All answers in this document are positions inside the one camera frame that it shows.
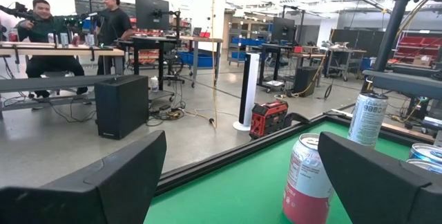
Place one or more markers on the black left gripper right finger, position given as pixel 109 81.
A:
pixel 380 196

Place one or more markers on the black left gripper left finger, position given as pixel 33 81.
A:
pixel 86 203

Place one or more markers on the white red Spindrift can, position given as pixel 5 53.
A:
pixel 305 182

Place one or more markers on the black background robot arm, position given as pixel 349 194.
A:
pixel 19 11

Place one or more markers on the black monitor on arm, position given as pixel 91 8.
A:
pixel 283 29
pixel 152 11

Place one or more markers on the white Celsius can black lid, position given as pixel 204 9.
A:
pixel 367 120

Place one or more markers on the black computer tower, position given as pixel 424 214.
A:
pixel 121 106

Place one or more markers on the grey desk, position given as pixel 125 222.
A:
pixel 407 84

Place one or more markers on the grey bench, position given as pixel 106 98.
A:
pixel 52 83

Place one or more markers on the red toolbox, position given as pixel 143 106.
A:
pixel 268 118

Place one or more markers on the white plastic bottle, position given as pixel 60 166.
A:
pixel 154 84

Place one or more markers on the black floor box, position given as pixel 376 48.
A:
pixel 305 80

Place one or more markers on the metal workbench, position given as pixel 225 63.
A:
pixel 345 50

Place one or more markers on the long wooden table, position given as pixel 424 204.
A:
pixel 69 52

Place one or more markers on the red bin rack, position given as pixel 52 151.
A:
pixel 419 44

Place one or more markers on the black rig pole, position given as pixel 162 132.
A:
pixel 390 37

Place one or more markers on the white tower fan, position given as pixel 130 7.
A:
pixel 249 89

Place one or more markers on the person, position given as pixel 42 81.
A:
pixel 114 23
pixel 52 27

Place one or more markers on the blue storage bin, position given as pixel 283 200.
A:
pixel 198 59

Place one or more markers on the black desk wooden top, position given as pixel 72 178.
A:
pixel 207 39

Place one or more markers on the black frame clamp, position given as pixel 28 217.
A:
pixel 297 117

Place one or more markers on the black table frame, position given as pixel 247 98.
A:
pixel 214 163

